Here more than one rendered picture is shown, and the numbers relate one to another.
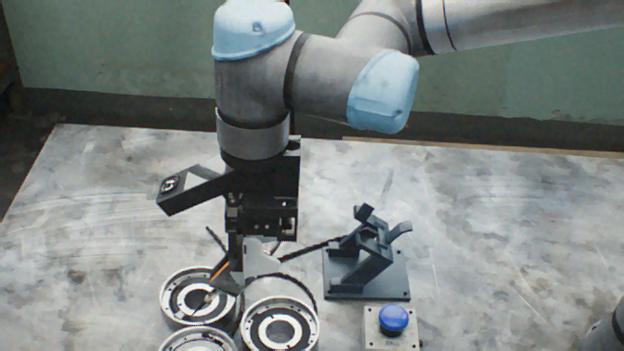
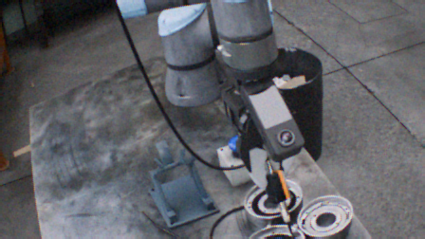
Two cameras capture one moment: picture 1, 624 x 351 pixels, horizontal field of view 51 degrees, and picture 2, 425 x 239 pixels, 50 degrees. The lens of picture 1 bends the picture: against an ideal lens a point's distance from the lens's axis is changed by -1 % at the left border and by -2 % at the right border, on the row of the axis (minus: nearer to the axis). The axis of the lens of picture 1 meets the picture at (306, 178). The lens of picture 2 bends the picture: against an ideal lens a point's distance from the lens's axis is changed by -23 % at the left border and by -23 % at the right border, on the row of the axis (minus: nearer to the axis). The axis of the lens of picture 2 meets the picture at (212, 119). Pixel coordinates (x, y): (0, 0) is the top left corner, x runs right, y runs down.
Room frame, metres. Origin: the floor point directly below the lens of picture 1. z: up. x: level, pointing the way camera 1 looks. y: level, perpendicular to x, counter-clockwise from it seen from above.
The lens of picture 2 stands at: (0.77, 0.69, 1.49)
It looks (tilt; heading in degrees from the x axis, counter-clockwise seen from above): 33 degrees down; 258
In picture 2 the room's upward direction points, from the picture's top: 12 degrees counter-clockwise
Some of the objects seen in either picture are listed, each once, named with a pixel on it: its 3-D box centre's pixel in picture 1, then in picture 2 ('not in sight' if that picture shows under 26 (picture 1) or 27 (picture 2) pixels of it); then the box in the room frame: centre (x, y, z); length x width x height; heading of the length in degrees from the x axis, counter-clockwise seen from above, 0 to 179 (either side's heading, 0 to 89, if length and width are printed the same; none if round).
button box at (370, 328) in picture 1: (393, 337); (241, 159); (0.55, -0.13, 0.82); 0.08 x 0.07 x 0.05; 90
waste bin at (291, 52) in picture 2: not in sight; (288, 111); (0.07, -1.07, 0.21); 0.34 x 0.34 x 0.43
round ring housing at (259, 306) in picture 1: (279, 335); (274, 205); (0.54, 0.02, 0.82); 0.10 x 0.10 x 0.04
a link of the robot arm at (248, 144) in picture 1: (253, 124); (247, 45); (0.56, 0.06, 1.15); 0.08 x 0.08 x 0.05
